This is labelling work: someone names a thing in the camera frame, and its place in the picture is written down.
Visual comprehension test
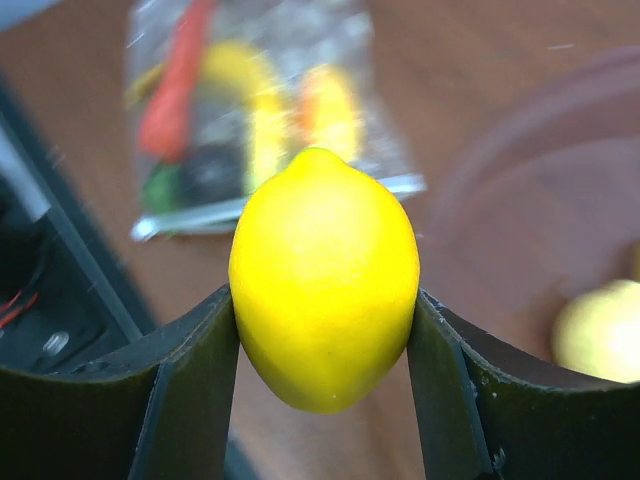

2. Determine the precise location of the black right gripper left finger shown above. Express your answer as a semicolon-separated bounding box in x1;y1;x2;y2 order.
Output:
1;287;239;479

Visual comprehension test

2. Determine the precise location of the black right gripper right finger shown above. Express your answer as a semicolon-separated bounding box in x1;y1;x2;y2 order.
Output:
407;291;639;479

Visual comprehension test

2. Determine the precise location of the yellow fake lemon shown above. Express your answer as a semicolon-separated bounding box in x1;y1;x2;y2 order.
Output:
228;148;420;414
551;280;639;384

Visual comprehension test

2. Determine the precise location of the clear zip top bag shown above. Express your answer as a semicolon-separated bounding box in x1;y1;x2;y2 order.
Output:
124;1;427;241

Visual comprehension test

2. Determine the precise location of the clear pink plastic bowl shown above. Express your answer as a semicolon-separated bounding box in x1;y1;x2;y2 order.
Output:
423;46;639;389

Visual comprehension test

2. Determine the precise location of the yellow fake banana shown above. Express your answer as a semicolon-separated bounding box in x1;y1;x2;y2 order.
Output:
201;40;291;195

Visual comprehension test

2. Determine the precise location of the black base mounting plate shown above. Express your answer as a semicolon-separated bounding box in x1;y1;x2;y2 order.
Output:
1;83;155;374

